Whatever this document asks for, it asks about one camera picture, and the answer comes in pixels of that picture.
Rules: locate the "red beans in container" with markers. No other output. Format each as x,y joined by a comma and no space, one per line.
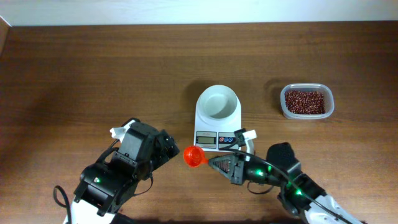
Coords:
305,102

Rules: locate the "white digital kitchen scale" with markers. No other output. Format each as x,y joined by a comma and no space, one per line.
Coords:
213,134

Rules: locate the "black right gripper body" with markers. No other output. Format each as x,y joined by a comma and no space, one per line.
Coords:
255,170

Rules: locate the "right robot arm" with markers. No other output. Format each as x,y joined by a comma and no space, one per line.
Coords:
299,194

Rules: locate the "red plastic measuring scoop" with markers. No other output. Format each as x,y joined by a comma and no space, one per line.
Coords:
194,156

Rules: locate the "clear plastic container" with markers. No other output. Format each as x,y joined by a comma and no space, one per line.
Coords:
328,99

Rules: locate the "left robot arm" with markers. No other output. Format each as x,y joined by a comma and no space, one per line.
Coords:
104,187

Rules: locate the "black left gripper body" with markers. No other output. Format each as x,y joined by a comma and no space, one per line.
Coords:
157,157

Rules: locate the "white round bowl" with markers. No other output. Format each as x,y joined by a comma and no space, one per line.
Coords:
217,102

